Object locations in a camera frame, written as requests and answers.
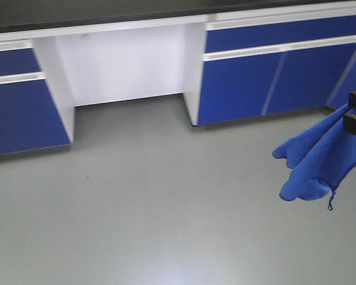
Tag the blue microfiber cloth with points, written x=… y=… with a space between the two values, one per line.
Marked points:
x=319 y=158

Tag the right blue cabinet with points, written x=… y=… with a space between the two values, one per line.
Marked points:
x=248 y=67

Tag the blue cabinet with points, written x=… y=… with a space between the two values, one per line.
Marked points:
x=36 y=102
x=248 y=67

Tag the left blue cabinet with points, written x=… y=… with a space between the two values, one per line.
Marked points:
x=36 y=102

